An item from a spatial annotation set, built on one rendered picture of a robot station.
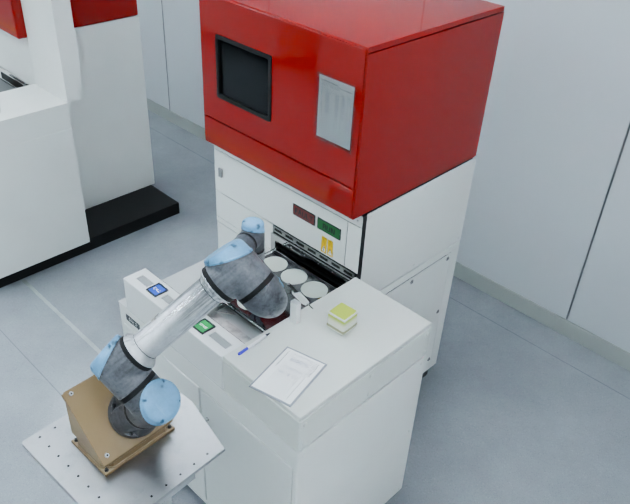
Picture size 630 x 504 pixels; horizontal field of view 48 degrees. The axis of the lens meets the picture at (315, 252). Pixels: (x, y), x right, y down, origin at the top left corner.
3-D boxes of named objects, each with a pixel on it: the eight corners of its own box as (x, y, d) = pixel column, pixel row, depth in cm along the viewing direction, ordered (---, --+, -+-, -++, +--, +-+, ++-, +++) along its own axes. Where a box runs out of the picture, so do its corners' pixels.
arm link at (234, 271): (117, 411, 184) (273, 280, 177) (77, 370, 182) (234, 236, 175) (128, 393, 196) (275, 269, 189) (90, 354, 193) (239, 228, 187)
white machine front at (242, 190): (221, 218, 310) (218, 135, 288) (358, 304, 265) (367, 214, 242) (215, 220, 308) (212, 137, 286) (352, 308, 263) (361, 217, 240)
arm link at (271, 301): (303, 309, 180) (289, 279, 228) (275, 278, 178) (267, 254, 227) (269, 339, 180) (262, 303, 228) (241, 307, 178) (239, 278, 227)
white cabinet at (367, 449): (247, 378, 344) (245, 240, 298) (400, 501, 290) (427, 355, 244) (136, 449, 306) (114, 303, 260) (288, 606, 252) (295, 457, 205)
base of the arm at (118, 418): (125, 449, 198) (137, 445, 190) (97, 403, 198) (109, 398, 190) (167, 419, 208) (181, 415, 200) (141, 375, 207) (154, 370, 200)
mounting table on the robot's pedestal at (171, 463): (116, 565, 189) (110, 536, 181) (28, 471, 212) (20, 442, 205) (238, 466, 217) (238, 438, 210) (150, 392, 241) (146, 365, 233)
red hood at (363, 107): (331, 95, 328) (339, -39, 294) (476, 156, 282) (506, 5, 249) (203, 140, 283) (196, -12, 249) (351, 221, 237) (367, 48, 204)
